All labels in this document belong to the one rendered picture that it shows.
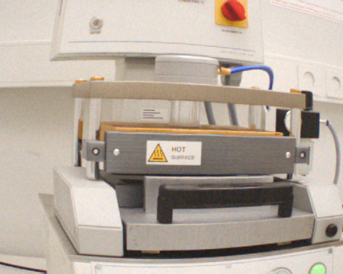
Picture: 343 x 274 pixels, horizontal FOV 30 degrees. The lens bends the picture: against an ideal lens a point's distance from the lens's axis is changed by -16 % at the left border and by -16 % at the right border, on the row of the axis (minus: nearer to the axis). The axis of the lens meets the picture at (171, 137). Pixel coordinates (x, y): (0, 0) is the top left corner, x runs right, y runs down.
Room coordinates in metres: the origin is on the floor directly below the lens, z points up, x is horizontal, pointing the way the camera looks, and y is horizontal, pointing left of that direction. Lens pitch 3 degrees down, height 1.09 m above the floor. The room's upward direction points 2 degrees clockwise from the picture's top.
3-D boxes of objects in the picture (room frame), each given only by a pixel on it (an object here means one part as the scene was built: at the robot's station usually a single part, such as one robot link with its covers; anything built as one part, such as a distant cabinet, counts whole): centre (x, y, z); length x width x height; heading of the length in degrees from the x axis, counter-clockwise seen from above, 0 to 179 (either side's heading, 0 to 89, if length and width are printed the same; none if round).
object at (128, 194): (0.91, -0.02, 0.98); 0.20 x 0.17 x 0.03; 105
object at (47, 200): (0.94, -0.01, 0.93); 0.46 x 0.35 x 0.01; 15
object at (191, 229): (0.86, -0.03, 0.97); 0.30 x 0.22 x 0.08; 15
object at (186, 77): (0.95, -0.03, 1.08); 0.31 x 0.24 x 0.13; 105
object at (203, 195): (0.73, -0.06, 0.99); 0.15 x 0.02 x 0.04; 105
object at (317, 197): (0.87, -0.17, 0.97); 0.26 x 0.05 x 0.07; 15
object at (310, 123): (1.09, -0.20, 1.05); 0.15 x 0.05 x 0.15; 105
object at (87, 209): (0.81, 0.10, 0.97); 0.25 x 0.05 x 0.07; 15
